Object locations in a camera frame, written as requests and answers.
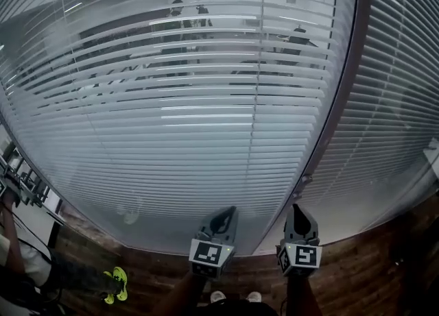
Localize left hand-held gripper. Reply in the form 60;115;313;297
189;206;239;280

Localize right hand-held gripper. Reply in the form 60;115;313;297
276;204;324;278

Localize person's left forearm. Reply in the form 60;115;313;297
156;271;210;316

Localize person's right forearm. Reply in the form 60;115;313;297
284;275;323;316

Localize person's dark trousers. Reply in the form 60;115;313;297
202;299;278;316

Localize dark bulky floor object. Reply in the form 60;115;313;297
389;211;439;271

